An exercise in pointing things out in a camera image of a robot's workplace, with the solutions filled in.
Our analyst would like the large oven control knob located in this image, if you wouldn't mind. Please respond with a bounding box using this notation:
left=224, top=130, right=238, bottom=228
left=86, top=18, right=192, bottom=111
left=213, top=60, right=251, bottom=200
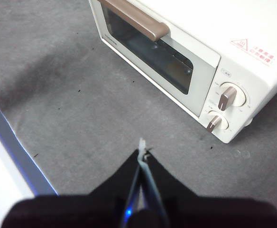
left=218, top=82, right=247, bottom=112

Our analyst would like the cream toaster oven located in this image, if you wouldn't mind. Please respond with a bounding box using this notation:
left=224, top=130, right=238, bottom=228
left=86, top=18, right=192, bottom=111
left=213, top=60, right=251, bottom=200
left=88, top=0, right=277, bottom=144

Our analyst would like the oven door with beige handle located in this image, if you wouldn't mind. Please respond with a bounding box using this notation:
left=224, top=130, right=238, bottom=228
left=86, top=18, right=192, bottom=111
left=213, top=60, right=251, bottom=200
left=90, top=0, right=222, bottom=117

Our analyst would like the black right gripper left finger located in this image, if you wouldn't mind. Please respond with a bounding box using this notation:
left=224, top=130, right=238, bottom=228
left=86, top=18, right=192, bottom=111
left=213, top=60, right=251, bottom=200
left=0, top=149, right=141, bottom=228

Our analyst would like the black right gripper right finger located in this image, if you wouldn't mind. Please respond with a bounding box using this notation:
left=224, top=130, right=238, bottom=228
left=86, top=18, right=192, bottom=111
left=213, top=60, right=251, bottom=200
left=138, top=139, right=277, bottom=228

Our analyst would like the small oven control knob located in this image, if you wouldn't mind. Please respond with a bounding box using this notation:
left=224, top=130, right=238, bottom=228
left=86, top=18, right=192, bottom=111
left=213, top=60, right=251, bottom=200
left=206, top=110, right=230, bottom=133

